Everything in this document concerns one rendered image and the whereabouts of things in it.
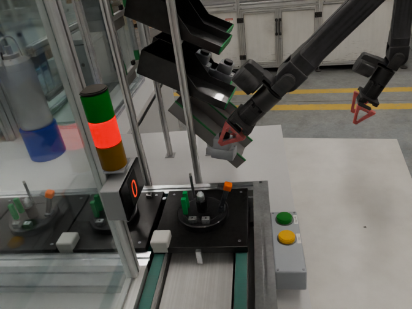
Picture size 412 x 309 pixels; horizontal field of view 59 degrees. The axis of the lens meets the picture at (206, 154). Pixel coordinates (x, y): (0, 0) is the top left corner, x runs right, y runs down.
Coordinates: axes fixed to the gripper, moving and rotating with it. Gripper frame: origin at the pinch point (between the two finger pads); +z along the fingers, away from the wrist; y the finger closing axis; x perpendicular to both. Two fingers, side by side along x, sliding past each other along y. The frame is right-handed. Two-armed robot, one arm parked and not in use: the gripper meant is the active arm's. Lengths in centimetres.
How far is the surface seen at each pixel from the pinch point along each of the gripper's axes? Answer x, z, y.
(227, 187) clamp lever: 8.3, 2.8, 12.2
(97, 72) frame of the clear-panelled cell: -59, 51, -58
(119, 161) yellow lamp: -14.2, -1.1, 36.6
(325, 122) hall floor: 82, 48, -254
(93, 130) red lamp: -21.1, -4.1, 38.6
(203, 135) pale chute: -4.2, 8.2, -8.1
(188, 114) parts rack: -11.8, 4.3, -4.0
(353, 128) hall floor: 99, 31, -243
